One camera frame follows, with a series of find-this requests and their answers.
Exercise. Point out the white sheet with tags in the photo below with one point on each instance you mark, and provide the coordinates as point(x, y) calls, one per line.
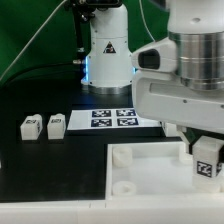
point(108, 119)

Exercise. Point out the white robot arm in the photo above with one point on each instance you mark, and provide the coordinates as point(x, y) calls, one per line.
point(197, 28)

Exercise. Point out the white obstacle fence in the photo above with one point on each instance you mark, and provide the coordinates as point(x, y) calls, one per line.
point(152, 211)

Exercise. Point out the black camera stand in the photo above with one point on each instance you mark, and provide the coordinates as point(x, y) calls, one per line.
point(82, 13)

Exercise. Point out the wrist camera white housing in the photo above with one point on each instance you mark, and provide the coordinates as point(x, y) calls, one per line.
point(158, 56)

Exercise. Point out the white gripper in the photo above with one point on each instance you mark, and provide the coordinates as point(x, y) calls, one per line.
point(161, 96)

